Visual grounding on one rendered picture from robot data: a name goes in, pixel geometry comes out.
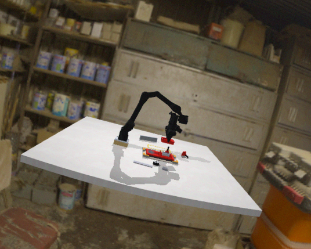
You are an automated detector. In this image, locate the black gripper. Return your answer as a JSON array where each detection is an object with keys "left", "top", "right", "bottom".
[{"left": 165, "top": 121, "right": 177, "bottom": 143}]

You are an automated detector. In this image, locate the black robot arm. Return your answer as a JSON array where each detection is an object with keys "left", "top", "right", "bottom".
[{"left": 118, "top": 91, "right": 189, "bottom": 142}]

